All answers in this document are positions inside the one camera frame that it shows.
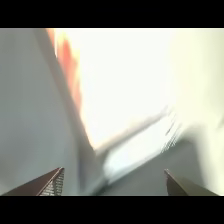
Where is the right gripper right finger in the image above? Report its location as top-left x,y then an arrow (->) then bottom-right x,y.
163,168 -> 220,197

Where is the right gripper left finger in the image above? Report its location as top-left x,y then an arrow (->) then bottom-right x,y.
1,166 -> 66,197

